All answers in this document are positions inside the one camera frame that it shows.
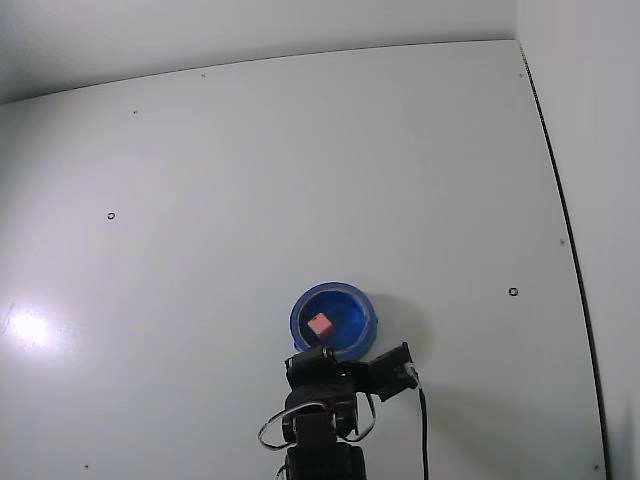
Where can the orange cube block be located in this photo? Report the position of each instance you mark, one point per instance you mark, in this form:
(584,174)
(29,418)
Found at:
(320,325)

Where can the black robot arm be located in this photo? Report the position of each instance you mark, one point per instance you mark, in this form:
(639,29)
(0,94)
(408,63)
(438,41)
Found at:
(315,440)

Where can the blue tape roll bin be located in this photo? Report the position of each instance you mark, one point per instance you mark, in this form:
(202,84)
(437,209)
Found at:
(350,327)

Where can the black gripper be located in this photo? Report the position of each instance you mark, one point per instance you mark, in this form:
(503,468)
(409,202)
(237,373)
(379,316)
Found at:
(311,361)

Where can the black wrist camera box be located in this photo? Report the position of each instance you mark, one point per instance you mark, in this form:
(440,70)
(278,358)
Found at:
(392,372)

